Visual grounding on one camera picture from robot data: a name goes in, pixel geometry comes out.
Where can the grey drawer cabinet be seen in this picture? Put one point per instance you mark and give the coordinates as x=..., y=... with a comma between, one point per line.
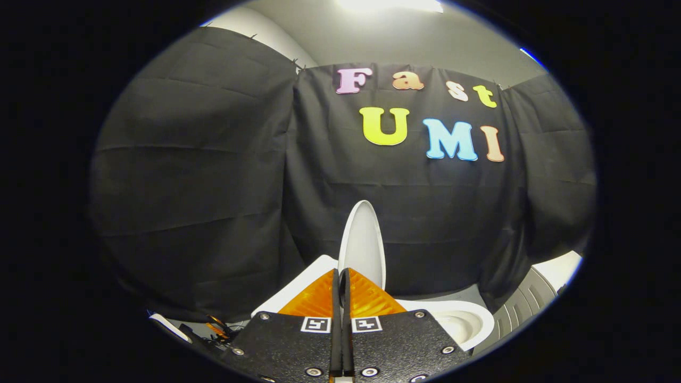
x=518, y=303

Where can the white ceramic toilet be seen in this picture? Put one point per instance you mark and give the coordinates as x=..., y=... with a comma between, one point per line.
x=298, y=290

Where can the black backdrop cloth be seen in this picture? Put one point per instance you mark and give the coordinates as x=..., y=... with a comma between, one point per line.
x=213, y=186

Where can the large ceiling light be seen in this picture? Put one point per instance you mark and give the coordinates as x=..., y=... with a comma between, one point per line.
x=391, y=4

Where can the white toilet lid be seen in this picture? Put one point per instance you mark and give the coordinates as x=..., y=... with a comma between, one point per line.
x=364, y=239

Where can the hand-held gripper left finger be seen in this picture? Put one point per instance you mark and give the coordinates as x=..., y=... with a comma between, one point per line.
x=287, y=346

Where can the white flat panel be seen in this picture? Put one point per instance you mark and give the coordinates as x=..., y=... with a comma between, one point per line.
x=170, y=327

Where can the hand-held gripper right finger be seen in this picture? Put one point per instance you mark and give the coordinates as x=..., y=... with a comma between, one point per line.
x=399, y=346

